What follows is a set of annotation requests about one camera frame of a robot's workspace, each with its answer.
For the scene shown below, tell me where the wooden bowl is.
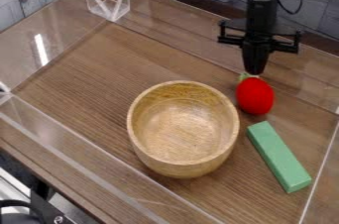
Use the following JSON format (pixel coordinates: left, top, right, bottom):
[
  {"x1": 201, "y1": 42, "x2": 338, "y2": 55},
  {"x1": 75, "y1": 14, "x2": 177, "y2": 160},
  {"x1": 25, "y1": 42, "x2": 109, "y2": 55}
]
[{"x1": 126, "y1": 80, "x2": 241, "y2": 178}]

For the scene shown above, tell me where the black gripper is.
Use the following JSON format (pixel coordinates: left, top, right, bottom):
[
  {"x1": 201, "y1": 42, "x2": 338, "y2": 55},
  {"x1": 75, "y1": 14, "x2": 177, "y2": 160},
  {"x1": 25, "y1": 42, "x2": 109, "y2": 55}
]
[{"x1": 219, "y1": 0, "x2": 301, "y2": 74}]

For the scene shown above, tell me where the black metal table bracket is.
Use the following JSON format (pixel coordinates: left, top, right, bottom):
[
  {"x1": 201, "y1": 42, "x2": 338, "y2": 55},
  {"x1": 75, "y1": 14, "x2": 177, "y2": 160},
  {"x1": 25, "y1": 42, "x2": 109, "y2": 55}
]
[{"x1": 31, "y1": 191, "x2": 77, "y2": 224}]

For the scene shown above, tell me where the green rectangular block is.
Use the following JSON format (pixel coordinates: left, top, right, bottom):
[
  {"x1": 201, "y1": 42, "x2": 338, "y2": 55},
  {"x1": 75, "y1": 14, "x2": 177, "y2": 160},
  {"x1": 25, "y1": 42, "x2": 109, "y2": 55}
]
[{"x1": 247, "y1": 121, "x2": 313, "y2": 193}]

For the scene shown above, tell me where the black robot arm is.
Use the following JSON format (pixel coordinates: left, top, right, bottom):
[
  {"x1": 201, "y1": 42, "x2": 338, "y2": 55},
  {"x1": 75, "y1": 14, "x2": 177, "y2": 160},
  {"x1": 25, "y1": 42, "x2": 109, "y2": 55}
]
[{"x1": 218, "y1": 0, "x2": 302, "y2": 75}]

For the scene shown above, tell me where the clear acrylic enclosure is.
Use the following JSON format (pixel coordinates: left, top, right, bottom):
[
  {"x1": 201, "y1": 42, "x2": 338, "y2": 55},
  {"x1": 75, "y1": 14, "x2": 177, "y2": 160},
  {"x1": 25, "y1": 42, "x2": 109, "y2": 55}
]
[{"x1": 0, "y1": 0, "x2": 339, "y2": 224}]

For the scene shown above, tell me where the red felt strawberry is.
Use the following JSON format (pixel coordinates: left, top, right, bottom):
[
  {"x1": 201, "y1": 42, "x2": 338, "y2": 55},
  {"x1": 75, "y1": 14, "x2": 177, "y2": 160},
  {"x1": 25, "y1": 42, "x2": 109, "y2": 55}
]
[{"x1": 237, "y1": 73, "x2": 274, "y2": 115}]

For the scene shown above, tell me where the black cable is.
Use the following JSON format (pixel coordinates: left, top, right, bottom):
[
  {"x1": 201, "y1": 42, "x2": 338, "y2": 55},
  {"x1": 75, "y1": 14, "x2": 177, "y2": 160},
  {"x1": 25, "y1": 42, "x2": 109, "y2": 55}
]
[{"x1": 0, "y1": 199, "x2": 34, "y2": 210}]

